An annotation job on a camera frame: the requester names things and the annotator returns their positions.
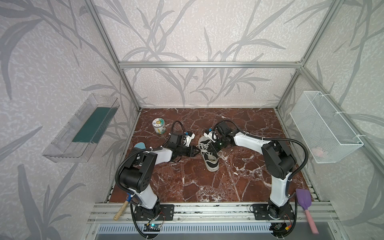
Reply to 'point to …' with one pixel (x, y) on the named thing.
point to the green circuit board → (152, 227)
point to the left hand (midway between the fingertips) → (199, 146)
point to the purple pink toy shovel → (304, 199)
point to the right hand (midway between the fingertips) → (209, 145)
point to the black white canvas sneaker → (210, 165)
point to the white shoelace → (203, 146)
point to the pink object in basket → (318, 151)
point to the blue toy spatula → (128, 197)
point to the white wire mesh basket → (329, 139)
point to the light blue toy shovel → (140, 145)
